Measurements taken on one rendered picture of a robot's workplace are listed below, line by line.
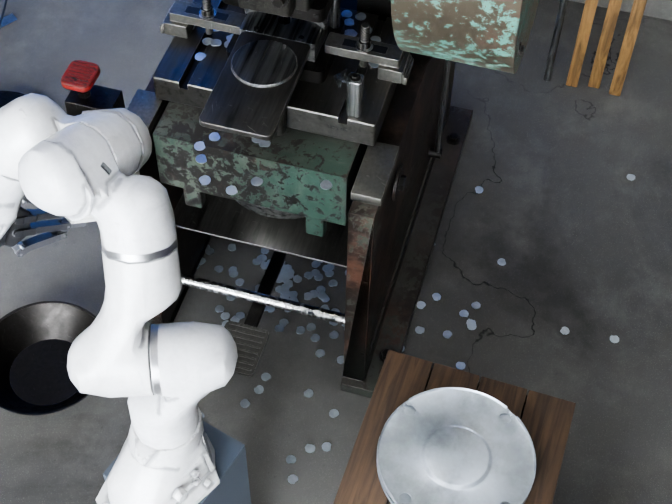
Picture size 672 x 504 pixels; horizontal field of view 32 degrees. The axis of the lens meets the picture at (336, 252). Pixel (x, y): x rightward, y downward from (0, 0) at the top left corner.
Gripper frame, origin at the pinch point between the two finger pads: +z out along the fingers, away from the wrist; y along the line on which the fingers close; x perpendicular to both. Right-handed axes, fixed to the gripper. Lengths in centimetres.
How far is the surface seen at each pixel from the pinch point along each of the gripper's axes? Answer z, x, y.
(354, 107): 43, -20, 25
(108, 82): 55, 101, -9
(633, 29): 159, 11, 30
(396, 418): 42, -48, -26
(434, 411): 49, -51, -24
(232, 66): 25.2, -4.6, 29.2
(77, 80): 2.3, 11.9, 22.1
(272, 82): 29.4, -12.0, 28.3
